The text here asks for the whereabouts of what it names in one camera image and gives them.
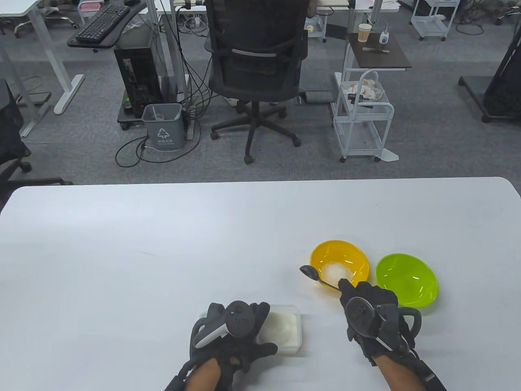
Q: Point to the person's left hand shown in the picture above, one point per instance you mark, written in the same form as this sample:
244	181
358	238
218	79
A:
240	352

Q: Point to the person's right hand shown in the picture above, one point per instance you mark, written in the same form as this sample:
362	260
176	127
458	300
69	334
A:
378	293

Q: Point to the green plastic bowl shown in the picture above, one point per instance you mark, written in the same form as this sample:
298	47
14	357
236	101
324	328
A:
407	273

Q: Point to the clear plastic sugar container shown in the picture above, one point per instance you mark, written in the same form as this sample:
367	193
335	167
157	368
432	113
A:
291	350

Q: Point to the orange plastic bowl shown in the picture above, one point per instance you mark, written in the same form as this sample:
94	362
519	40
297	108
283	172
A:
325	253

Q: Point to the person's left forearm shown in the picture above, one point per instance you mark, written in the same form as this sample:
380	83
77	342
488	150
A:
203	374

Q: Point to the person's right forearm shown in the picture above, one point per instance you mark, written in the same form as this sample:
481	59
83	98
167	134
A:
401	374

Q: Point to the black hand tracker controller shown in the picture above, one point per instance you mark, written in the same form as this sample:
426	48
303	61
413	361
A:
360	315
240	319

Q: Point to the crumpled white cloth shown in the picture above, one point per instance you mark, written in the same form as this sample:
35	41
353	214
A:
368	87

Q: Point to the white power strip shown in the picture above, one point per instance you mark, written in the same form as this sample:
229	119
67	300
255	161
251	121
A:
189	130

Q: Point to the dark brown side table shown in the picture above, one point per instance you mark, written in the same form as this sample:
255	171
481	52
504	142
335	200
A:
382	61

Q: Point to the grey trash bin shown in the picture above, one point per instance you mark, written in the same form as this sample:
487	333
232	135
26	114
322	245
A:
165	132

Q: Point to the black floor stand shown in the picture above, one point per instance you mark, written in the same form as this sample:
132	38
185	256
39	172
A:
504	81

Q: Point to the white pump bottle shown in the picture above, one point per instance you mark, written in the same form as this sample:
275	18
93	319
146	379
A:
384	38

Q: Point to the paper cup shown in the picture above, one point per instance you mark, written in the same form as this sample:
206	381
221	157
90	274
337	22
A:
364	34

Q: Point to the white utility cart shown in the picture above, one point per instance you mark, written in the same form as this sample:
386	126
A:
429	24

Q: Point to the small white cart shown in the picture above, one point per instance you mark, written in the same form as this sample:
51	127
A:
317	24

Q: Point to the black mesh office chair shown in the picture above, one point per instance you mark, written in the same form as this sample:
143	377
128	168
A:
256	40

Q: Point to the black computer tower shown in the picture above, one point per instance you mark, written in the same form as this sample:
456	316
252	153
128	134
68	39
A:
136	77

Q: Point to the black keyboard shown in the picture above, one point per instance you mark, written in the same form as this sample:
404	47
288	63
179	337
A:
101	24

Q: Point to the black keyboard tray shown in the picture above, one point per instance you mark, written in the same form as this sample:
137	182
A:
136	10

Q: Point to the pink box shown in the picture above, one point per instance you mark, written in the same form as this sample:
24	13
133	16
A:
89	6

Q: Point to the white standing desk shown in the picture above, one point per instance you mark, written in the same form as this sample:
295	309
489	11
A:
12	8

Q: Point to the black flat base plate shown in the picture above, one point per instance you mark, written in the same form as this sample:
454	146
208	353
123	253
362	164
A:
319	97

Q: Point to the white desk leg frame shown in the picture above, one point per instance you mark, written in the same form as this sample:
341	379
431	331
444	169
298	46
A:
183	85

